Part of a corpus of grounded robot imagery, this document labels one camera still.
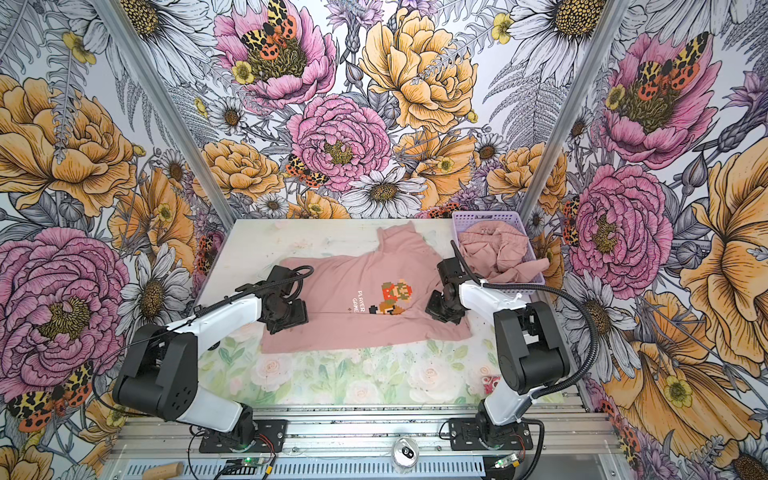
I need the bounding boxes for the lilac perforated plastic basket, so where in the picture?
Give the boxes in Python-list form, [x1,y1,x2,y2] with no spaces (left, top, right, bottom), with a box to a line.
[452,211,550,285]

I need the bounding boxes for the pink garments in basket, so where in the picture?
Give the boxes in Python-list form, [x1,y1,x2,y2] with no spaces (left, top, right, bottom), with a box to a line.
[458,221,550,284]

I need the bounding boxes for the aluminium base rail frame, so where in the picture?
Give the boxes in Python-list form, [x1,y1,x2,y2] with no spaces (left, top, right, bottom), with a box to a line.
[101,388,634,479]

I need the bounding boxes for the right small circuit board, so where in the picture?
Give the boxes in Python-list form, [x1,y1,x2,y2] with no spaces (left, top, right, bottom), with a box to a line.
[491,453,521,470]

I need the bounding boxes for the aluminium corner post left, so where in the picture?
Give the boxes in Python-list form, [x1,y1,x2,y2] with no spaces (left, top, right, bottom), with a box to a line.
[94,1,237,231]

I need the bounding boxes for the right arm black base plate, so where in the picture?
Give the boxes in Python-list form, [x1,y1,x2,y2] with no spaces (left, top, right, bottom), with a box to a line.
[445,417,534,451]

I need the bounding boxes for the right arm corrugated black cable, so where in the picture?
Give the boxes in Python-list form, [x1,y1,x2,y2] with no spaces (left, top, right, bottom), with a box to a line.
[449,239,601,480]

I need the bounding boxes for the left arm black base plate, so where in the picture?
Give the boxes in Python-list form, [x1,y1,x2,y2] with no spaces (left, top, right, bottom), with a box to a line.
[199,419,288,454]

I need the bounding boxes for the small green circuit board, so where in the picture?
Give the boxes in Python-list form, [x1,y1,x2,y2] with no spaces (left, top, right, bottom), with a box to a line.
[225,457,277,476]

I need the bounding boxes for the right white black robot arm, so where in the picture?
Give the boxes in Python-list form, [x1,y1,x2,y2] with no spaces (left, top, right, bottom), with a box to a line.
[426,257,570,451]

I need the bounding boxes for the aluminium corner post right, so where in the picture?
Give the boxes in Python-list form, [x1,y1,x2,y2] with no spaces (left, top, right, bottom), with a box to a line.
[518,0,631,220]

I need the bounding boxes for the wooden cork block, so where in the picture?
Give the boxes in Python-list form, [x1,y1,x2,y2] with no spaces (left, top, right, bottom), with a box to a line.
[141,462,184,480]

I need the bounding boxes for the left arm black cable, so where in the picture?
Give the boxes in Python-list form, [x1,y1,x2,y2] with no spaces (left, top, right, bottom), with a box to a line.
[89,264,315,421]

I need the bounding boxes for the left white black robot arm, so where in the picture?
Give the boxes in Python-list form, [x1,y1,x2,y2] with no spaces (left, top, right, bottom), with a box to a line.
[112,265,314,451]

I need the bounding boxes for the aluminium corner post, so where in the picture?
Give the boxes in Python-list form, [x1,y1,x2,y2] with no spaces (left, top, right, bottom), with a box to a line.
[94,1,237,231]
[518,0,631,220]

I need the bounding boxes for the pink pixel-print t-shirt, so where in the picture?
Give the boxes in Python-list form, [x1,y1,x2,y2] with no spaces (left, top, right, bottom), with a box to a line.
[261,222,472,354]

